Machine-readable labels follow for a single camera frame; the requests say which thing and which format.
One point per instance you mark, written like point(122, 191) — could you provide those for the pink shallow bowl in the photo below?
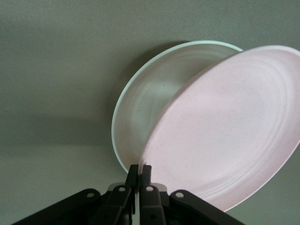
point(222, 129)

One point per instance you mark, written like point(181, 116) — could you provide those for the beige shallow bowl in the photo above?
point(150, 98)

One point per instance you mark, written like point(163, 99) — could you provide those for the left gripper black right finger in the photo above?
point(150, 201)

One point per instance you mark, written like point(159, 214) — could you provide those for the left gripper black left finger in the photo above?
point(118, 204)

